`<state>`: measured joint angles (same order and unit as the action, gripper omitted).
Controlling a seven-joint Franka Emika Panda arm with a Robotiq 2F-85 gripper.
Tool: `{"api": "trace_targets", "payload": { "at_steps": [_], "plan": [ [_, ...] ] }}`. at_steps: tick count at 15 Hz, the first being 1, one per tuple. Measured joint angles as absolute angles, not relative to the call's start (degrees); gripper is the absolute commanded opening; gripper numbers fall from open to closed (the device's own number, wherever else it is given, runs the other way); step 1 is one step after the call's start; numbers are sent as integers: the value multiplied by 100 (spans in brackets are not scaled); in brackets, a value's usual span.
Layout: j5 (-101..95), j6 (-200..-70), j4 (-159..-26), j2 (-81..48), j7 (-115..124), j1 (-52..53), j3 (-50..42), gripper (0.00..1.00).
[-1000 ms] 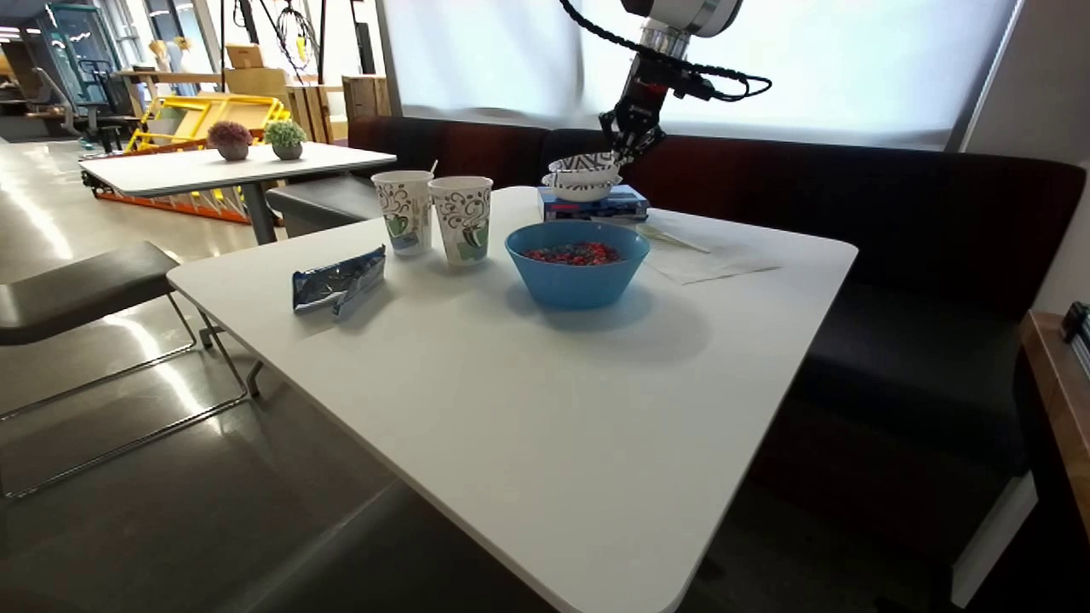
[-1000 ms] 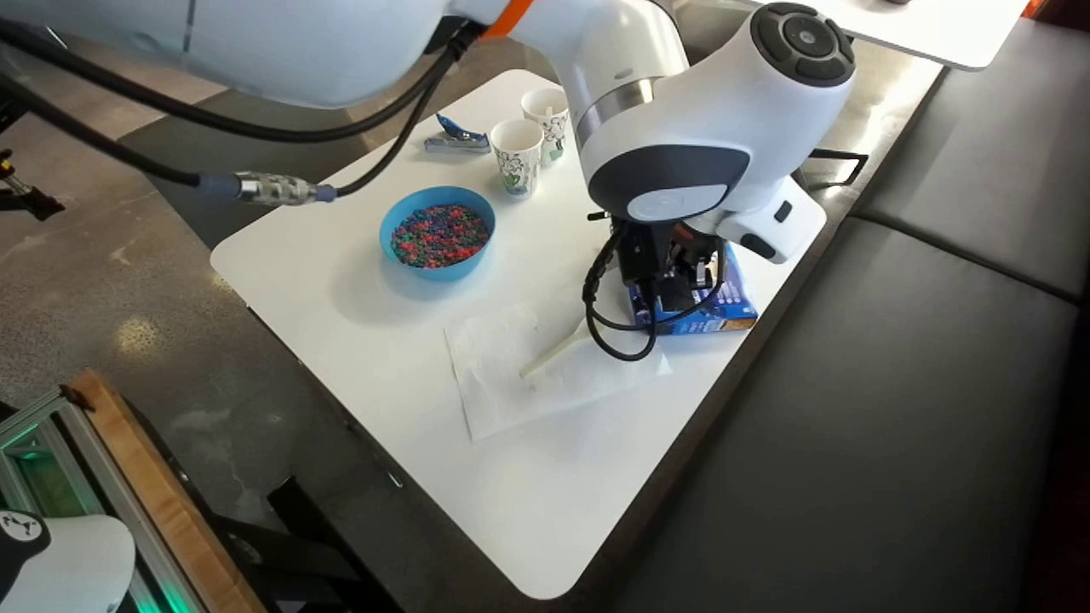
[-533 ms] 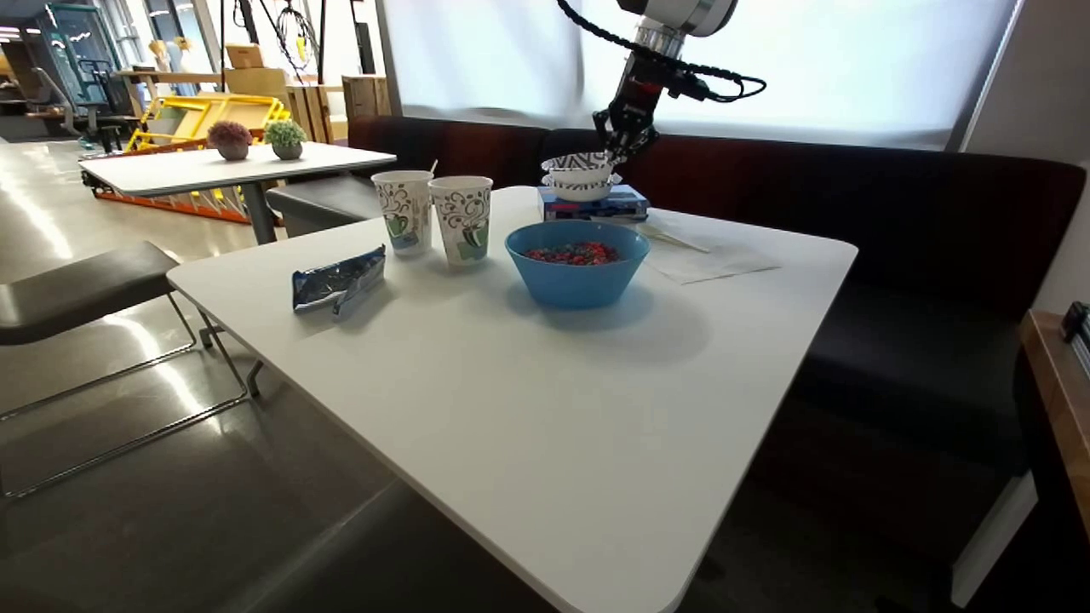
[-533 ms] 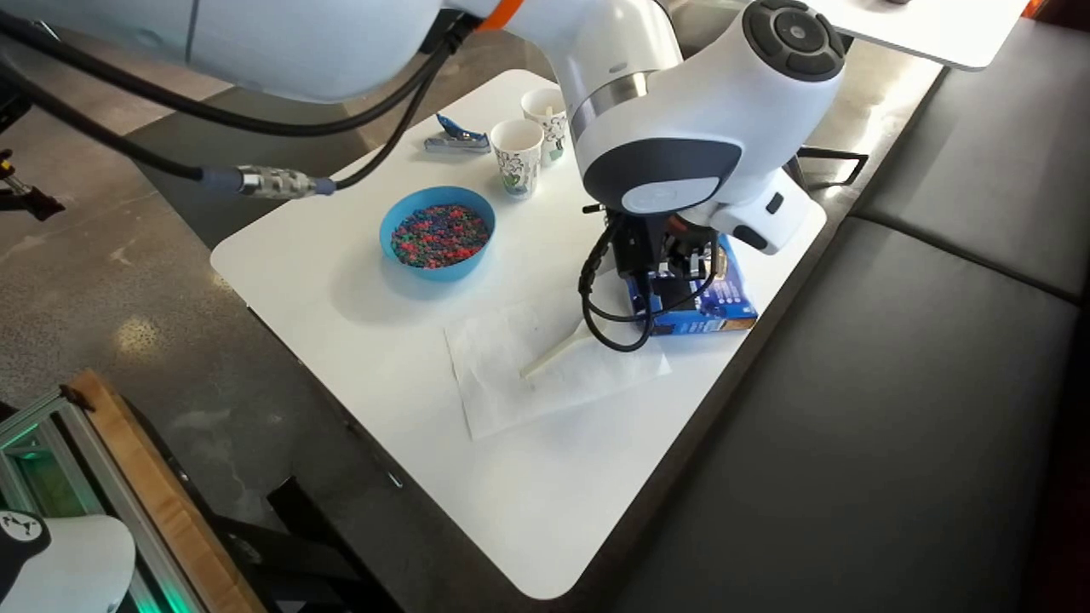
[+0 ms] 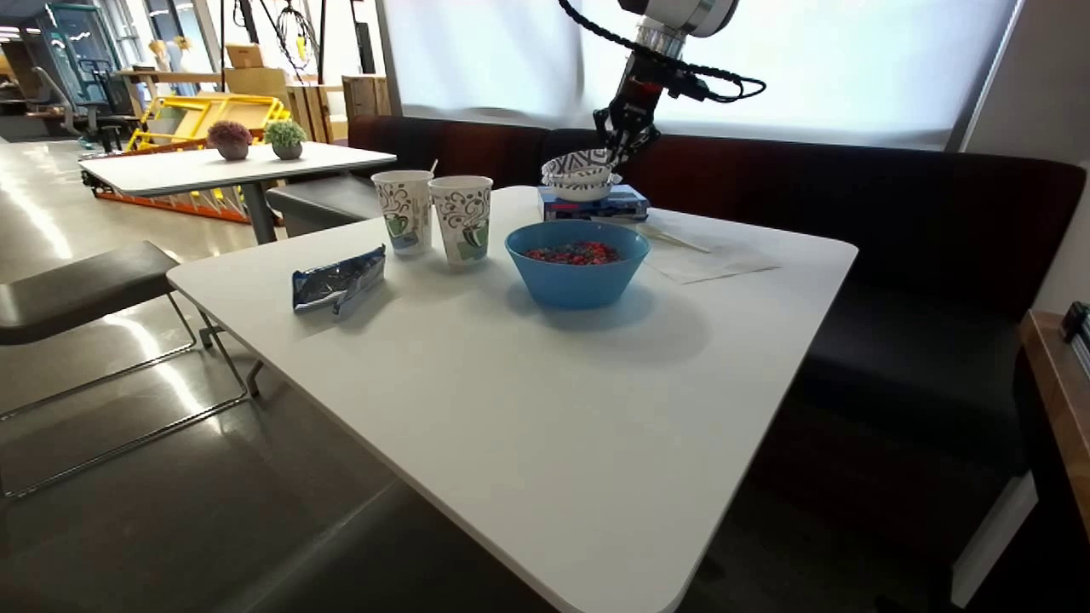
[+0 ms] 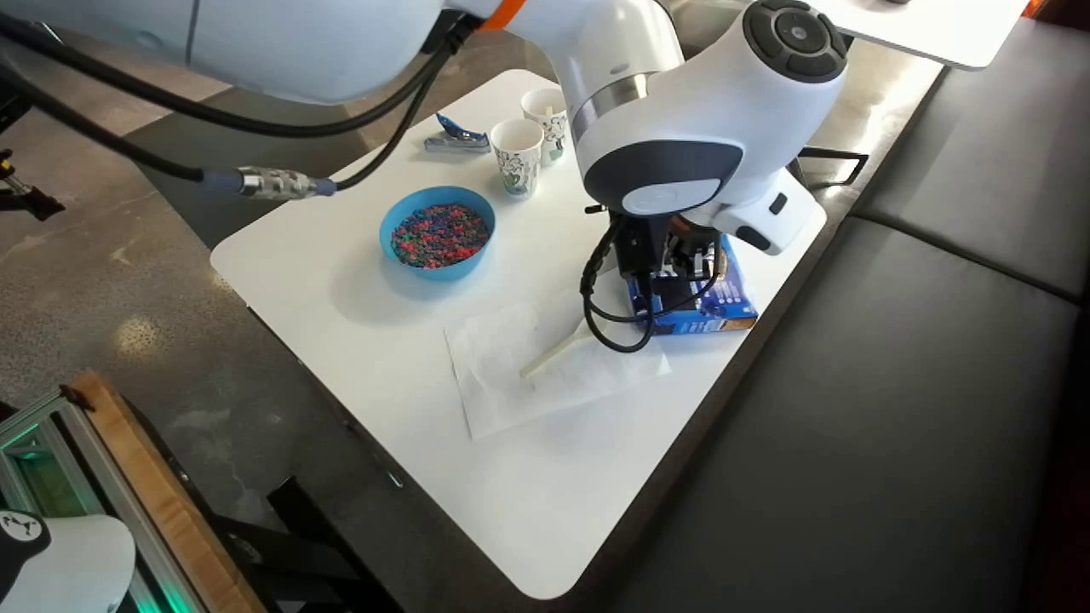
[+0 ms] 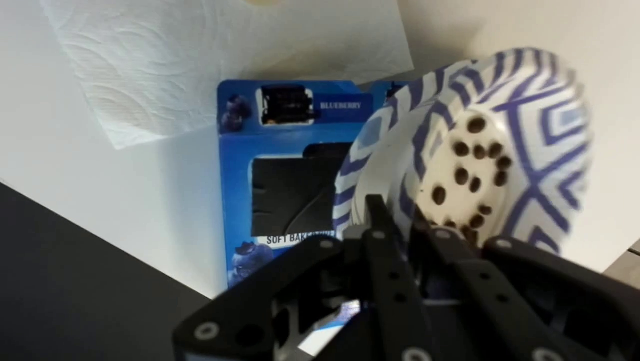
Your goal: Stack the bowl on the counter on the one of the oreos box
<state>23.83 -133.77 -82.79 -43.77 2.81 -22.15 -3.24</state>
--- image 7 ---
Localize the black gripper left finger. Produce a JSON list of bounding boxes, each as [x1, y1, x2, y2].
[[174, 193, 436, 361]]

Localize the blue cookie box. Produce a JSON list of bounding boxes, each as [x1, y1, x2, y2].
[[215, 78, 405, 357]]

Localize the white paper towel sheet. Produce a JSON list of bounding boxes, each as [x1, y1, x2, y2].
[[38, 0, 416, 153]]

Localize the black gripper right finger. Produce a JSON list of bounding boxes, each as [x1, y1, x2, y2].
[[407, 223, 640, 361]]

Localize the patterned paper bowl with beans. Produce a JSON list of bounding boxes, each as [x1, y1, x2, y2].
[[398, 45, 595, 260]]

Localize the blue white patterned paper bowl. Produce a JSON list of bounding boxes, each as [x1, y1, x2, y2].
[[330, 62, 428, 244]]

